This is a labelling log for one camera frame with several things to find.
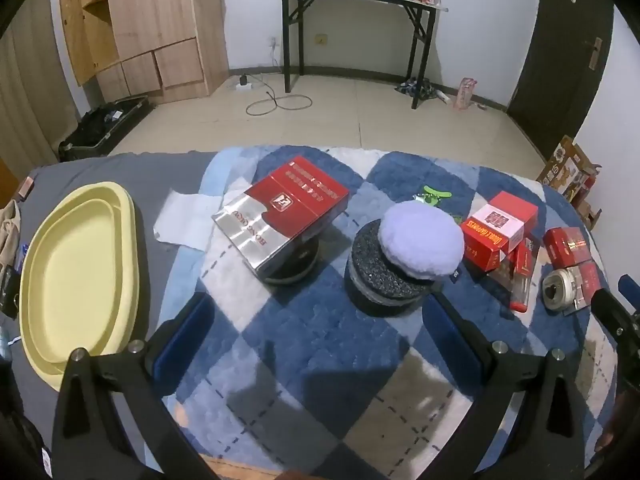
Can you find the silver tape roll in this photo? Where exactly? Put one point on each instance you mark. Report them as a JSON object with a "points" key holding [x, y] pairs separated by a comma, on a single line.
{"points": [[560, 290]]}

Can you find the pink package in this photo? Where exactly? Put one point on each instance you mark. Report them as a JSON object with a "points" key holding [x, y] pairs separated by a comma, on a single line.
{"points": [[465, 94]]}

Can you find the yellowed wall socket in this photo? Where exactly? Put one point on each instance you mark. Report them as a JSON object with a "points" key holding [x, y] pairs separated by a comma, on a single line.
{"points": [[320, 39]]}

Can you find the red and silver carton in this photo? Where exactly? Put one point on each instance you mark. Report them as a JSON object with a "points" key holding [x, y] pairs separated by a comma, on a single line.
{"points": [[280, 210]]}

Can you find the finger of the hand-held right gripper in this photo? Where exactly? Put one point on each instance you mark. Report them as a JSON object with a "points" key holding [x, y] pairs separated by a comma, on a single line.
{"points": [[631, 290], [612, 315]]}

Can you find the black grey-layered foam cylinder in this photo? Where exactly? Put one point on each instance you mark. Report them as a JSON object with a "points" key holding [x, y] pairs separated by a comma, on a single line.
{"points": [[380, 280]]}

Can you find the black suitcase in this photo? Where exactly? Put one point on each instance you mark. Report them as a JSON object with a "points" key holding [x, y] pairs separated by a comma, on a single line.
{"points": [[100, 125]]}

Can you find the yellow plastic basin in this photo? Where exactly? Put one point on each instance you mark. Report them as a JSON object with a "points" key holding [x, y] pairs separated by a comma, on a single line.
{"points": [[75, 270]]}

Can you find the dark door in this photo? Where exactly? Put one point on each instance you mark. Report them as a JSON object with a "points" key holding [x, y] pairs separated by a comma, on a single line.
{"points": [[560, 50]]}

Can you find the green hair clip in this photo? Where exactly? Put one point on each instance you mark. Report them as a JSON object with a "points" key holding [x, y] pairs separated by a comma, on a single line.
{"points": [[430, 194]]}

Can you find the pile of dark clothes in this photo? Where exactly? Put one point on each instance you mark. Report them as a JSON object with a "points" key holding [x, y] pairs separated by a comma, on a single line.
{"points": [[420, 89]]}

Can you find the white power strip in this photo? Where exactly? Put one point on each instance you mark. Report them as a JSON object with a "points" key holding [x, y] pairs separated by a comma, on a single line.
{"points": [[242, 85]]}

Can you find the beige garment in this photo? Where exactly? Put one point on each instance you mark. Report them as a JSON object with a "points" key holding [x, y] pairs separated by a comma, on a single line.
{"points": [[9, 230]]}

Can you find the printed cardboard box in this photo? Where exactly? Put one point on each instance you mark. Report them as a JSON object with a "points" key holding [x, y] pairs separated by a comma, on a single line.
{"points": [[567, 170]]}

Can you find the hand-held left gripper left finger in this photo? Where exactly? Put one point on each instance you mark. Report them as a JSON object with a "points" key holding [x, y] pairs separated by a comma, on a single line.
{"points": [[182, 340]]}

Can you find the purple plush pad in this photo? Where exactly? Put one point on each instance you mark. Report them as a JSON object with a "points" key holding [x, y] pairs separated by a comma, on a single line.
{"points": [[420, 240]]}

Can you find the small red box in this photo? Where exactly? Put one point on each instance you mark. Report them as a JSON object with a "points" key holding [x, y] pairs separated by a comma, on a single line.
{"points": [[590, 280]]}

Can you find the slim red box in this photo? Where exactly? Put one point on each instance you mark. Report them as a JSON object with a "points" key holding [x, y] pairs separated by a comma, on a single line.
{"points": [[522, 280]]}

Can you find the small brown box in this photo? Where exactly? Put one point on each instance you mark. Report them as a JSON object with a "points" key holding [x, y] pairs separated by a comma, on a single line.
{"points": [[26, 189]]}

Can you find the blue checkered blanket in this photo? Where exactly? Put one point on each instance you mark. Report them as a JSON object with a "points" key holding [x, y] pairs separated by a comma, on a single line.
{"points": [[310, 350]]}

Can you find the beige curtain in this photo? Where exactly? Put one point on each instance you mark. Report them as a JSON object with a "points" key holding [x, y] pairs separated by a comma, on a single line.
{"points": [[35, 90]]}

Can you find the white paper sheet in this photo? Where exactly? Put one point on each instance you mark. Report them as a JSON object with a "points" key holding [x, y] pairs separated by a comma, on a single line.
{"points": [[185, 215]]}

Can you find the red and white carton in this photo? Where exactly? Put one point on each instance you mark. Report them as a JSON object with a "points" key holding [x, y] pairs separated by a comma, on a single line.
{"points": [[492, 232]]}

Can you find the red box with gold emblem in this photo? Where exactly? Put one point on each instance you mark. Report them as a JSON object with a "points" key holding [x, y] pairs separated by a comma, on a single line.
{"points": [[565, 247]]}

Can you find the wooden wardrobe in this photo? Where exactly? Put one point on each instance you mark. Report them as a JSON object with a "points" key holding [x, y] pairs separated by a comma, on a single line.
{"points": [[145, 25]]}

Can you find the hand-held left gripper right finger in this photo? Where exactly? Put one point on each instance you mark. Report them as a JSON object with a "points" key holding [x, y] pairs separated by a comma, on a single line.
{"points": [[450, 340]]}

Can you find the black foam disc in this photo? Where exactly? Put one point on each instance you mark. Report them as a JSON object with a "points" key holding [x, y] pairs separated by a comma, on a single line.
{"points": [[295, 267]]}

